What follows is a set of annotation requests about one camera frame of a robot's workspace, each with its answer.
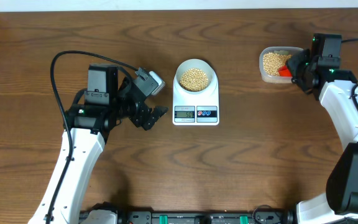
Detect white digital kitchen scale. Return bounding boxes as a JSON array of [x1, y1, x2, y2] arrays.
[[172, 70, 220, 126]]

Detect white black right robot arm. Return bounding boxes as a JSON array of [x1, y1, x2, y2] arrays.
[[282, 33, 358, 223]]

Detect soybeans in grey bowl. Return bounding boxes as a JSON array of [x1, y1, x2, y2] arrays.
[[180, 68, 209, 91]]

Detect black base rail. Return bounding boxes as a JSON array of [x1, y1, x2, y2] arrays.
[[79, 210, 298, 224]]

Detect clear plastic container of beans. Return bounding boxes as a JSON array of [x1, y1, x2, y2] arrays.
[[259, 47, 303, 84]]

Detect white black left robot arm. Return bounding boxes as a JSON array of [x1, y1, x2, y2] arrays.
[[29, 64, 168, 223]]

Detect grey round bowl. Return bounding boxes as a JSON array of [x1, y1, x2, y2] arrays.
[[174, 59, 217, 95]]

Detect orange measuring scoop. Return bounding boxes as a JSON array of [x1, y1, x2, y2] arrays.
[[277, 65, 292, 77]]

